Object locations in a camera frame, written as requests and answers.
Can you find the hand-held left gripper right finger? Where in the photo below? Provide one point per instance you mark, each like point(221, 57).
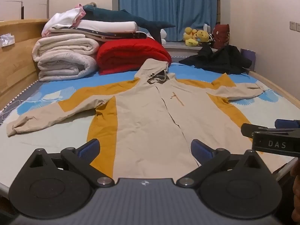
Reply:
point(201, 149)

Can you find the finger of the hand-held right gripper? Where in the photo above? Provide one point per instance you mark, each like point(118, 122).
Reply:
point(249, 129)
point(284, 123)

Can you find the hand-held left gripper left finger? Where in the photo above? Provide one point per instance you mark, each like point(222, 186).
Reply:
point(89, 148)

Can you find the beige and yellow hooded jacket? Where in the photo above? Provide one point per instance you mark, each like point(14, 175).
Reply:
point(145, 112)

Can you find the black clothes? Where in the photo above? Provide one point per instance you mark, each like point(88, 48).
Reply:
point(220, 58)

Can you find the person's right hand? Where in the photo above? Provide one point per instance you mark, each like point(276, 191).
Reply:
point(296, 192)

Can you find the purple box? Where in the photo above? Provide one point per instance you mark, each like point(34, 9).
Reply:
point(249, 53)

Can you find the dark red cushion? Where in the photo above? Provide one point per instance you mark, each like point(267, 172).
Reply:
point(221, 36)

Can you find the white window sill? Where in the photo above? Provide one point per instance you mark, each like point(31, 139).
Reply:
point(180, 50)

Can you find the red folded blanket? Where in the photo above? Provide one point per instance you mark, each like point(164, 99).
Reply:
point(131, 54)

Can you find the yellow plush toy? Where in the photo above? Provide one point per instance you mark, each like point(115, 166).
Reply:
point(203, 36)
point(190, 36)

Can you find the cream folded quilt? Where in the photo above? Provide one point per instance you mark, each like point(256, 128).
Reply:
point(63, 43)

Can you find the white plush toy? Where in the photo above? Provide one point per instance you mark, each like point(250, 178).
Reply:
point(164, 34)

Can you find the white blanket with navy trim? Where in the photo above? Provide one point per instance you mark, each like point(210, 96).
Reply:
point(105, 26)

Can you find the pink and white cloth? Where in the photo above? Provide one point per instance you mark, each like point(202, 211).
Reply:
point(63, 18)

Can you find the dark blue shark plush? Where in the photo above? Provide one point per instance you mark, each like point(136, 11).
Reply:
point(117, 16)

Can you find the white tissue pack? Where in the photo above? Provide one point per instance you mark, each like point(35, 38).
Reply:
point(7, 40)

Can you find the blue curtain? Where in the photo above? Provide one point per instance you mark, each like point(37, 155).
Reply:
point(168, 2)

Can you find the white wardrobe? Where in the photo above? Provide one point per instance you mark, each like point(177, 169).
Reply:
point(23, 0)

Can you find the white wall switch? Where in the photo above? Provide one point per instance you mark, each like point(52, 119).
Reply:
point(292, 25)
point(298, 27)

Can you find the wooden bed frame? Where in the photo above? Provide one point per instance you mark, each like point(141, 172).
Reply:
point(14, 63)

